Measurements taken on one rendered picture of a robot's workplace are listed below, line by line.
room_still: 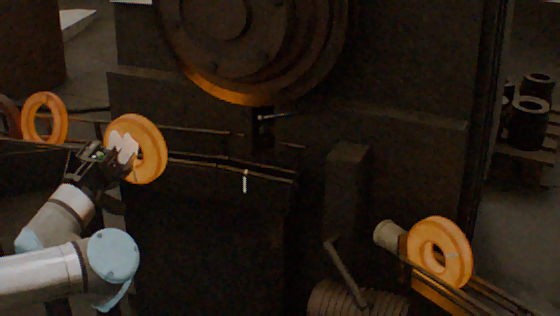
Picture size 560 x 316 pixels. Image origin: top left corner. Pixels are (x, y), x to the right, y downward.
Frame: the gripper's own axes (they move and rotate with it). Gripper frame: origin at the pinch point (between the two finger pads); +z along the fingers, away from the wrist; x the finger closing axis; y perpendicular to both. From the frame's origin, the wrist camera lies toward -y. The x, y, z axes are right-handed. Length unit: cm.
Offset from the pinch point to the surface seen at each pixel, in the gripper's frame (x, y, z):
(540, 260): -95, -113, 89
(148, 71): 18.6, -6.4, 31.8
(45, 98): 54, -15, 23
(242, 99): -16.7, -0.4, 19.8
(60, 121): 47, -20, 19
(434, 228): -65, -8, 2
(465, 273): -73, -13, -3
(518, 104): -73, -102, 171
